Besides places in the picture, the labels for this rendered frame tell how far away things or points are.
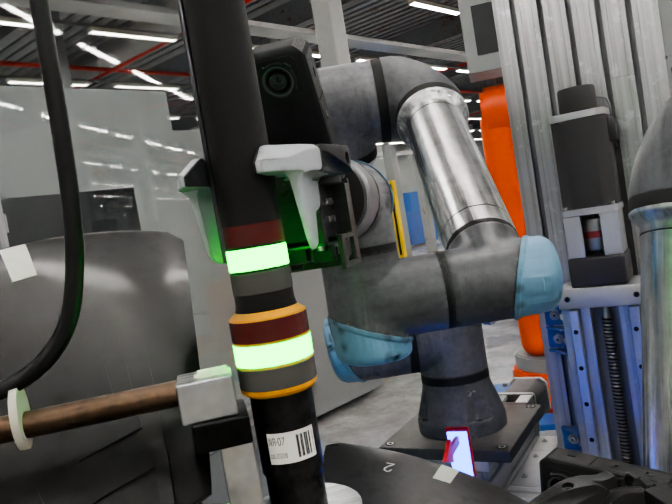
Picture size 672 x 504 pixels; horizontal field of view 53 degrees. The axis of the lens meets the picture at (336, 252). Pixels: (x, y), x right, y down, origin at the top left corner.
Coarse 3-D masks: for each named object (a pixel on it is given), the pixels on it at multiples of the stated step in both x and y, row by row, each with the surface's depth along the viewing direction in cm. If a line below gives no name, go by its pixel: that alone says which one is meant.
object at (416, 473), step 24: (336, 456) 62; (360, 456) 62; (384, 456) 62; (408, 456) 63; (336, 480) 58; (360, 480) 58; (384, 480) 58; (408, 480) 58; (432, 480) 59; (456, 480) 59; (480, 480) 60
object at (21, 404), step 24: (48, 0) 35; (48, 24) 35; (48, 48) 34; (48, 72) 34; (48, 96) 35; (72, 144) 35; (72, 168) 35; (72, 192) 35; (72, 216) 35; (72, 240) 35; (72, 264) 35; (72, 288) 35; (72, 312) 35; (48, 360) 35; (0, 384) 34; (24, 384) 35; (24, 408) 35
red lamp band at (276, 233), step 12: (228, 228) 36; (240, 228) 36; (252, 228) 36; (264, 228) 36; (276, 228) 36; (228, 240) 36; (240, 240) 36; (252, 240) 36; (264, 240) 36; (276, 240) 36
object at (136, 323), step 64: (0, 256) 46; (64, 256) 47; (128, 256) 48; (0, 320) 43; (128, 320) 44; (192, 320) 45; (64, 384) 40; (128, 384) 41; (0, 448) 38; (64, 448) 38; (128, 448) 38; (192, 448) 38
